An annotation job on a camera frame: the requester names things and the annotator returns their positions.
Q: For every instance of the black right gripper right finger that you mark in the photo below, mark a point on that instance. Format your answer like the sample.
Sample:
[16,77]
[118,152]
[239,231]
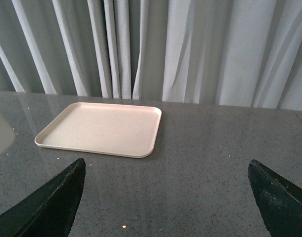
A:
[278,199]

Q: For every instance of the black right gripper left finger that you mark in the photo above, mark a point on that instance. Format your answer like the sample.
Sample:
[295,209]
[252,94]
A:
[51,209]

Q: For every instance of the pink rectangular plastic tray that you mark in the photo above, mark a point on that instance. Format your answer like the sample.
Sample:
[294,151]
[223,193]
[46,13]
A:
[109,129]

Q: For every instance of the grey pleated curtain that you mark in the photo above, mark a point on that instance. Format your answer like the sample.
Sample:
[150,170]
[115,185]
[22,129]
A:
[225,52]

